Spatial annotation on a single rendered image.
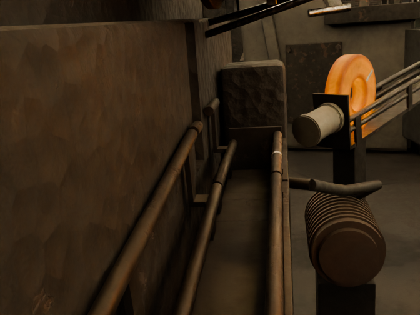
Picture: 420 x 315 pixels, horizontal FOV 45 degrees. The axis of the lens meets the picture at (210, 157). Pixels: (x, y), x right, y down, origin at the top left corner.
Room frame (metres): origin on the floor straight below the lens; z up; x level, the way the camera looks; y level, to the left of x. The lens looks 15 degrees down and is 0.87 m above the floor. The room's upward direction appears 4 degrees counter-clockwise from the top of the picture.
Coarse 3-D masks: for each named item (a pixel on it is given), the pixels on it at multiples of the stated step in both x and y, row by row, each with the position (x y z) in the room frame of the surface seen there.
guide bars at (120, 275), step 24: (216, 120) 0.68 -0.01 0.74; (192, 144) 0.48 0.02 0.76; (216, 144) 0.67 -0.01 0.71; (168, 168) 0.40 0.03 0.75; (192, 168) 0.49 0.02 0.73; (168, 192) 0.37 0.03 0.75; (192, 192) 0.48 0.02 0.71; (216, 192) 0.49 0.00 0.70; (144, 216) 0.32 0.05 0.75; (144, 240) 0.29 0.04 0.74; (120, 264) 0.26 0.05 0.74; (192, 264) 0.36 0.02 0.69; (120, 288) 0.24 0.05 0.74; (192, 288) 0.33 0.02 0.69; (96, 312) 0.22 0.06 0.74
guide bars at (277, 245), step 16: (272, 144) 0.63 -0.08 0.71; (272, 160) 0.55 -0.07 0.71; (272, 176) 0.49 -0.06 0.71; (272, 192) 0.45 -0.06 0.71; (272, 208) 0.42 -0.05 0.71; (272, 224) 0.39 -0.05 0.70; (272, 240) 0.37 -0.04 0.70; (272, 256) 0.34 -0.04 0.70; (272, 272) 0.32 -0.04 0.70; (272, 288) 0.30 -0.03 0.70; (272, 304) 0.29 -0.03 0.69
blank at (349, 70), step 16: (336, 64) 0.99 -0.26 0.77; (352, 64) 0.99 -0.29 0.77; (368, 64) 1.04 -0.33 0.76; (336, 80) 0.97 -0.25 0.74; (352, 80) 0.99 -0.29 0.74; (368, 80) 1.04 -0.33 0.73; (352, 96) 1.05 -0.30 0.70; (368, 96) 1.04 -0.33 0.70; (352, 112) 0.99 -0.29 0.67; (368, 112) 1.04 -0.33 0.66
